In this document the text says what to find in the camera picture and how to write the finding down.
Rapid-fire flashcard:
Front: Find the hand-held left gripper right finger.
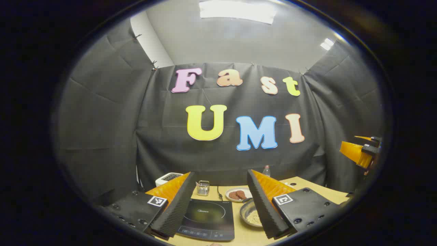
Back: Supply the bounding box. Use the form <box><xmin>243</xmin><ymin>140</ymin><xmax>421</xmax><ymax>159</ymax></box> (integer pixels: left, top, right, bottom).
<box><xmin>246</xmin><ymin>169</ymin><xmax>342</xmax><ymax>240</ymax></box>

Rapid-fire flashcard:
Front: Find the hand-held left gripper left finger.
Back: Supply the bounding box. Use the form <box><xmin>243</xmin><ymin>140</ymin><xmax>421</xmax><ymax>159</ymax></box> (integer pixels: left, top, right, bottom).
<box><xmin>104</xmin><ymin>172</ymin><xmax>197</xmax><ymax>240</ymax></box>

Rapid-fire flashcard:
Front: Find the steel pot with black handle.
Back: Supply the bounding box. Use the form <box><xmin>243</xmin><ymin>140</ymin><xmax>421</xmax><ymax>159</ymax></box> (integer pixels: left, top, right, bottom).
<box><xmin>240</xmin><ymin>197</ymin><xmax>263</xmax><ymax>228</ymax></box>

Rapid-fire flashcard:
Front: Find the black induction cooktop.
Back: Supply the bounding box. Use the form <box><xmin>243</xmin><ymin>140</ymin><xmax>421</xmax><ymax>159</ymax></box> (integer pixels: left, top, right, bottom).
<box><xmin>176</xmin><ymin>198</ymin><xmax>235</xmax><ymax>242</ymax></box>

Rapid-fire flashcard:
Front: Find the pile of soybeans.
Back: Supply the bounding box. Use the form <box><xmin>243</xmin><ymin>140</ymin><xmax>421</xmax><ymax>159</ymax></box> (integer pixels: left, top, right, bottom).
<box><xmin>246</xmin><ymin>209</ymin><xmax>263</xmax><ymax>226</ymax></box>

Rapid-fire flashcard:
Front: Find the white toaster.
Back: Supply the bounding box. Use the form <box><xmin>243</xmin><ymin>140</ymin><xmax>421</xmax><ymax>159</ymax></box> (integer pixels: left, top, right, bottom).
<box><xmin>155</xmin><ymin>173</ymin><xmax>185</xmax><ymax>187</ymax></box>

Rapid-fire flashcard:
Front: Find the white round plate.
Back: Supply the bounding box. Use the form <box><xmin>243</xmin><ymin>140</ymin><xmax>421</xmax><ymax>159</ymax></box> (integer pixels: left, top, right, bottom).
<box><xmin>225</xmin><ymin>187</ymin><xmax>253</xmax><ymax>203</ymax></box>

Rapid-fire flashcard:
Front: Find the large ceiling light panel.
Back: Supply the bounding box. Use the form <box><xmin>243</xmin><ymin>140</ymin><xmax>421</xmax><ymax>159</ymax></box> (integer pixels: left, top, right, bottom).
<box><xmin>199</xmin><ymin>0</ymin><xmax>277</xmax><ymax>25</ymax></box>

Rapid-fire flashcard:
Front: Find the wire mesh utensil holder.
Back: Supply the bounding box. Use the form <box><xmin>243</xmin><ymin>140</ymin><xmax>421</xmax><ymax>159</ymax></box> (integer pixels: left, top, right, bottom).
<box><xmin>196</xmin><ymin>180</ymin><xmax>210</xmax><ymax>196</ymax></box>

